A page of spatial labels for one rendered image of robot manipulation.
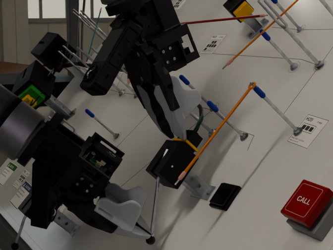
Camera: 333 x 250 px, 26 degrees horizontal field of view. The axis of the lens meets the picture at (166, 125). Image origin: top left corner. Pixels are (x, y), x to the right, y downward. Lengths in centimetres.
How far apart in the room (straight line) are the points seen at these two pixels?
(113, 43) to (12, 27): 697
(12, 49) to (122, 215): 699
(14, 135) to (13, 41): 698
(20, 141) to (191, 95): 25
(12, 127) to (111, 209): 17
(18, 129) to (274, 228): 36
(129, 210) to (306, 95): 30
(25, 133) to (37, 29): 721
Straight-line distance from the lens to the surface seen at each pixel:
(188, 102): 102
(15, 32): 796
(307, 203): 85
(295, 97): 108
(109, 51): 98
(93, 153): 99
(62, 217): 130
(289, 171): 97
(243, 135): 109
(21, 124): 98
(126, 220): 101
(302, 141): 100
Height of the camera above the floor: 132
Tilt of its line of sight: 9 degrees down
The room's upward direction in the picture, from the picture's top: straight up
